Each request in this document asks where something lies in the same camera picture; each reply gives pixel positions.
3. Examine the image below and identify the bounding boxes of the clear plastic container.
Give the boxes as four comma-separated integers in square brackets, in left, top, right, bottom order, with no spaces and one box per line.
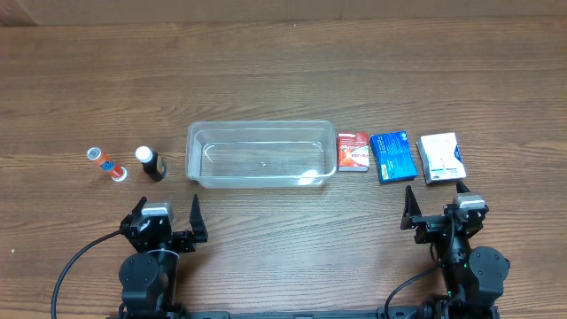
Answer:
[185,120,338,189]

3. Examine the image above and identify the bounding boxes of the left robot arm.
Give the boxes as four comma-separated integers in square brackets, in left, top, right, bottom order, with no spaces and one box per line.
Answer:
[119,196,208,318]

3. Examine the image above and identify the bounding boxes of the blue medicine box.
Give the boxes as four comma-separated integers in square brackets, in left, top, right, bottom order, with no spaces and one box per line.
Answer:
[369,131,418,183]

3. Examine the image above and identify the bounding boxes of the red medicine box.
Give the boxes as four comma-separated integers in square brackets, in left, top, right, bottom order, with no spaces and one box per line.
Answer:
[337,131,369,172]

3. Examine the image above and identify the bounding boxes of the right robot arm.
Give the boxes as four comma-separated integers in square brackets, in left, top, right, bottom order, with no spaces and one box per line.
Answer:
[400,181,510,318]

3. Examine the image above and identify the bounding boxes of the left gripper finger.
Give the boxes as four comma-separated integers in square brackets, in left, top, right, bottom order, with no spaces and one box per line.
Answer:
[190,194,208,243]
[131,196,147,215]

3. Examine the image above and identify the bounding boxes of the orange vitamin tube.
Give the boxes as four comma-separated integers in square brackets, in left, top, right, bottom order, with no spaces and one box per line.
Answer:
[86,146,128,183]

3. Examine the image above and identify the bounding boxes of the white medicine box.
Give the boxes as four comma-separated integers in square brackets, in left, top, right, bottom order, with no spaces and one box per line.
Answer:
[416,132,467,184]

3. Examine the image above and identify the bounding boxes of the dark syrup bottle white cap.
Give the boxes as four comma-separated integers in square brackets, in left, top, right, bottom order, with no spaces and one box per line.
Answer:
[135,146,167,182]

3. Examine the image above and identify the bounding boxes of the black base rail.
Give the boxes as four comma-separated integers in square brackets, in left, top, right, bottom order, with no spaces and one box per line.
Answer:
[105,305,501,319]

